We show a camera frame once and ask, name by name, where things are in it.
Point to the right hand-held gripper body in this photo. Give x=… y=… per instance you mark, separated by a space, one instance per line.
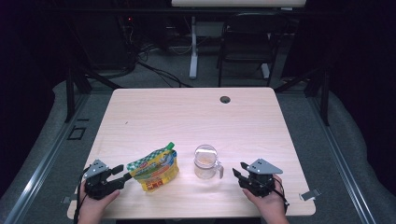
x=260 y=179

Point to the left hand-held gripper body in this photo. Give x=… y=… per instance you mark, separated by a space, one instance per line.
x=99 y=185

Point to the yellow pouch with green cap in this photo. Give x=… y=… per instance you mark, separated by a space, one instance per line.
x=155 y=171

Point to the person's left hand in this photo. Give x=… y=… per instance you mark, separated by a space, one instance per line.
x=93 y=203

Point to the person's right hand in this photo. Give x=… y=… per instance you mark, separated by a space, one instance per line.
x=269 y=203

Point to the black metal stand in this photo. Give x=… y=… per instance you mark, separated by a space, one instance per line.
x=324 y=96
x=71 y=96

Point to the black folding chair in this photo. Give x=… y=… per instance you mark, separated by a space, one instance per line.
x=249 y=46

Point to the white desk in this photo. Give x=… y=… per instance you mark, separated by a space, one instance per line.
x=193 y=46

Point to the black computer tower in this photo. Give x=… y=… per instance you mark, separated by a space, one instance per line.
x=102 y=40

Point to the grey metal bracket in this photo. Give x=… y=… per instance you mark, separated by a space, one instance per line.
x=67 y=199
x=309 y=195

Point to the aluminium floor rail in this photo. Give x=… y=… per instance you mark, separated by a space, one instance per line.
x=46 y=158
x=339 y=158

